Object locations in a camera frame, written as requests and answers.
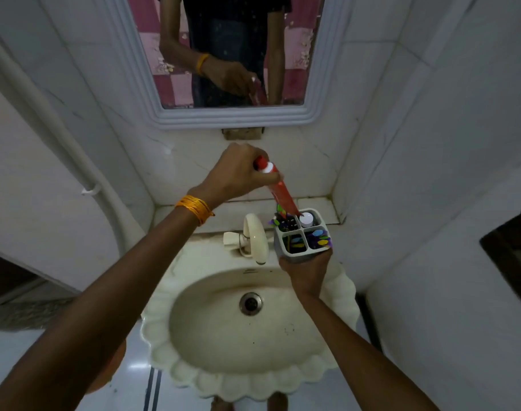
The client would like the person's right hand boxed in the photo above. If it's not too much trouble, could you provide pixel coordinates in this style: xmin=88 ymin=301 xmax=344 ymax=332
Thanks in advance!
xmin=278 ymin=248 xmax=333 ymax=298

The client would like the person's left hand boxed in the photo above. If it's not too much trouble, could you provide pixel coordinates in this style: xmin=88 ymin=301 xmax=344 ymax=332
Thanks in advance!
xmin=199 ymin=143 xmax=283 ymax=209

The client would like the red toothpaste tube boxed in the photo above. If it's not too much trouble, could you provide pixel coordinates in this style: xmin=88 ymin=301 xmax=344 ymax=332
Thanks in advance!
xmin=253 ymin=156 xmax=301 ymax=217

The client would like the grey four-slot toothbrush holder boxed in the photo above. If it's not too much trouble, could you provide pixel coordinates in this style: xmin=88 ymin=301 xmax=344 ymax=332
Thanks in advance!
xmin=272 ymin=208 xmax=332 ymax=264

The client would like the person's left forearm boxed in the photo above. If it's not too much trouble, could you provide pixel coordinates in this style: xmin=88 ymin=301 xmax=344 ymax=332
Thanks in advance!
xmin=0 ymin=204 xmax=202 ymax=411

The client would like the person's right forearm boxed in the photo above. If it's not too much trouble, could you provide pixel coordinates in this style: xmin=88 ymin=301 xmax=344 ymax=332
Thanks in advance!
xmin=296 ymin=292 xmax=442 ymax=411

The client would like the cream plastic tap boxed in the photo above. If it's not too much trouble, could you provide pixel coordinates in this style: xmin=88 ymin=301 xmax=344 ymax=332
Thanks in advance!
xmin=223 ymin=213 xmax=271 ymax=266

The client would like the dark bristle toothbrush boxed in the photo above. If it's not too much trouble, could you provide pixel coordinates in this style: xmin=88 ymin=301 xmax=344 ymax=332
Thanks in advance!
xmin=274 ymin=213 xmax=299 ymax=232

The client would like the purple toothbrush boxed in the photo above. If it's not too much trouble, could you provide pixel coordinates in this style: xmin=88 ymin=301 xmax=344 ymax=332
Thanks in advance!
xmin=306 ymin=228 xmax=331 ymax=249

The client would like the metal sink drain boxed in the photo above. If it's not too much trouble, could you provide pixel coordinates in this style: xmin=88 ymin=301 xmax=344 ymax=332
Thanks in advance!
xmin=238 ymin=292 xmax=264 ymax=317

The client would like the cream scalloped wash basin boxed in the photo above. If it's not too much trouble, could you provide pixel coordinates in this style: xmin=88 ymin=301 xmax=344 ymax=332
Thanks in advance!
xmin=140 ymin=232 xmax=362 ymax=403

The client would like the person's right foot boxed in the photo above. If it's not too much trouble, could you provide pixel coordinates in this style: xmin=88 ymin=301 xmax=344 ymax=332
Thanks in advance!
xmin=266 ymin=391 xmax=289 ymax=411

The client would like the orange thread bracelet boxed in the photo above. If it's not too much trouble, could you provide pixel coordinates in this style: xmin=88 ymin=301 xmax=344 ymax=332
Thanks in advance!
xmin=174 ymin=194 xmax=216 ymax=227

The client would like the white framed wall mirror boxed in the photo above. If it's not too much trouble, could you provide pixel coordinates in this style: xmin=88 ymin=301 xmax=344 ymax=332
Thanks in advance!
xmin=95 ymin=0 xmax=356 ymax=131

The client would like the white wall pipe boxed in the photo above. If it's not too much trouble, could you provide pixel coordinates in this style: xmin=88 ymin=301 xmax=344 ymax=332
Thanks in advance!
xmin=0 ymin=25 xmax=146 ymax=258

